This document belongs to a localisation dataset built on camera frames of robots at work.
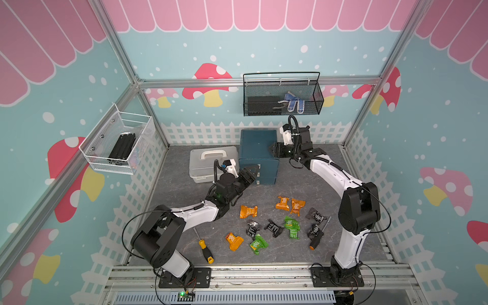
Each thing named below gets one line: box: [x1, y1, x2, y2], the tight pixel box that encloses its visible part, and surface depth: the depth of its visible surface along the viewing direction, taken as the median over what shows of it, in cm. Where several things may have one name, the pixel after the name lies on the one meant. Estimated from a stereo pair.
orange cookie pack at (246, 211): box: [239, 205, 258, 219], surface depth 93 cm
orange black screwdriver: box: [308, 216, 332, 251], surface depth 84 cm
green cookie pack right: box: [283, 216, 301, 240], surface depth 87 cm
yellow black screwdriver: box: [192, 226, 215, 265], surface depth 81 cm
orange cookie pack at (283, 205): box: [275, 195, 290, 212], surface depth 96 cm
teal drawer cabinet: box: [238, 129, 280, 185], surface depth 93 cm
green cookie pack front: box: [249, 233, 269, 256], surface depth 83 cm
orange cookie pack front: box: [225, 231, 244, 252], surface depth 85 cm
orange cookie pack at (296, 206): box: [289, 198, 306, 217], surface depth 95 cm
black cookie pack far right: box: [305, 207, 328, 224], surface depth 92 cm
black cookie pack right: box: [306, 223, 321, 241], surface depth 86 cm
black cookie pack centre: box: [264, 218, 285, 238], surface depth 87 cm
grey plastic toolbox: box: [189, 146, 240, 184], surface depth 101 cm
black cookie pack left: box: [246, 220, 262, 240], surface depth 88 cm
